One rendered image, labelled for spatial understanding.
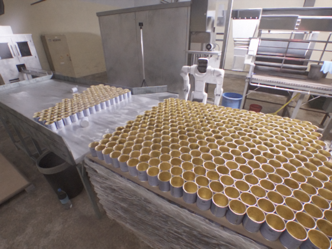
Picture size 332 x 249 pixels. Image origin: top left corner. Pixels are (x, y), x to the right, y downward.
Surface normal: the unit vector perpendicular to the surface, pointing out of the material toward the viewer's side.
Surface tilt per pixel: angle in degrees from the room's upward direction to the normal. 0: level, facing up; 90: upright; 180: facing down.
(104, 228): 0
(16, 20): 90
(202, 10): 90
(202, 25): 90
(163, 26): 90
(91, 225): 0
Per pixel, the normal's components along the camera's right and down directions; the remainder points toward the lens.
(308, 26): -0.51, 0.43
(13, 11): 0.86, 0.26
